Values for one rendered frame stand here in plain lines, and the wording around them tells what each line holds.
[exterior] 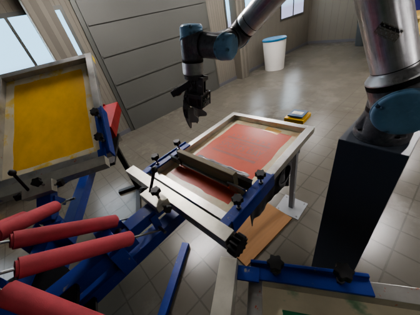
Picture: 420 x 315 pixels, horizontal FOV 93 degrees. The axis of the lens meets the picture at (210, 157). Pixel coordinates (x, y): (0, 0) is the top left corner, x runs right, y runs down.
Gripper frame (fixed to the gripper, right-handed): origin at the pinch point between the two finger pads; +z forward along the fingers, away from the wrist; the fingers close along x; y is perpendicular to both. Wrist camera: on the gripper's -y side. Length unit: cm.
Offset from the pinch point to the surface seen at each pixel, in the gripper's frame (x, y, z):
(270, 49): 518, -105, 54
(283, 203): 81, 43, 115
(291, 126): 52, 35, 19
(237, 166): 12.5, 17.8, 27.0
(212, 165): -2.2, 11.1, 18.5
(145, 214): -34.1, -1.7, 24.6
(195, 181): -4.2, 2.4, 30.7
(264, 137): 43, 22, 24
